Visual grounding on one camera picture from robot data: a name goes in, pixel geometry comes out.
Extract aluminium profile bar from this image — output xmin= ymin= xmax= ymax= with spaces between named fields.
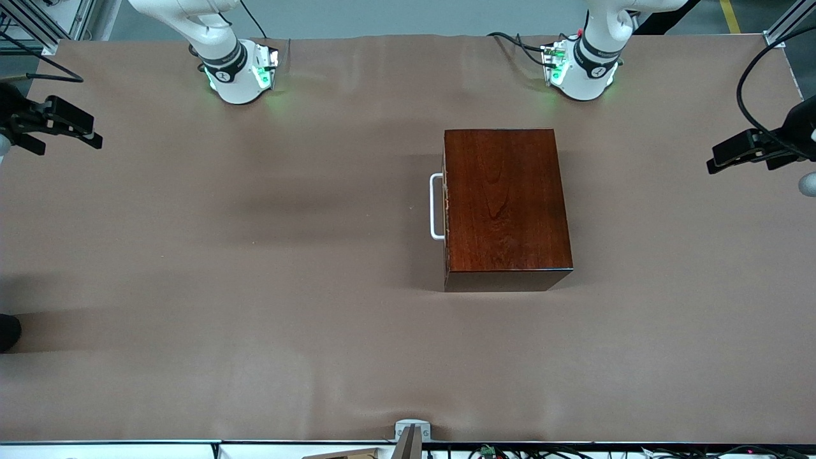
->
xmin=762 ymin=0 xmax=816 ymax=49

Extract black shoe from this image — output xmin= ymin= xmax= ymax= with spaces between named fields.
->
xmin=0 ymin=314 xmax=22 ymax=354

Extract metal right base connector plate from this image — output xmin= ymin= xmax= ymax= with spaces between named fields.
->
xmin=251 ymin=40 xmax=282 ymax=91

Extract brown table cover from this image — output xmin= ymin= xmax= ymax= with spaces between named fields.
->
xmin=0 ymin=33 xmax=816 ymax=446

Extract black left base cables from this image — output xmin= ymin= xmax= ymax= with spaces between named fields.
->
xmin=487 ymin=31 xmax=557 ymax=68

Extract white table edge rail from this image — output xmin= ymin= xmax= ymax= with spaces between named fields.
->
xmin=0 ymin=440 xmax=396 ymax=459

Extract black right base cable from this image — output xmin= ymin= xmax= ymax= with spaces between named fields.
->
xmin=238 ymin=0 xmax=268 ymax=41

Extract dark wooden drawer cabinet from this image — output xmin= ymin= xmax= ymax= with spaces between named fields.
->
xmin=442 ymin=128 xmax=574 ymax=293

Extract metal base connector plate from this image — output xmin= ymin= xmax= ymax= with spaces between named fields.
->
xmin=251 ymin=40 xmax=282 ymax=91
xmin=540 ymin=40 xmax=570 ymax=87

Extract metal left base connector plate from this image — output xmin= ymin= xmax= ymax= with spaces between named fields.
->
xmin=540 ymin=40 xmax=570 ymax=87

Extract wooden drawer with white handle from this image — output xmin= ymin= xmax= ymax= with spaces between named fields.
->
xmin=429 ymin=131 xmax=449 ymax=291

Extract aluminium frame structure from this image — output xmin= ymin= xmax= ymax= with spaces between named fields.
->
xmin=0 ymin=0 xmax=98 ymax=55

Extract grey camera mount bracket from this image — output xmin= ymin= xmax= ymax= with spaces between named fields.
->
xmin=394 ymin=419 xmax=432 ymax=459

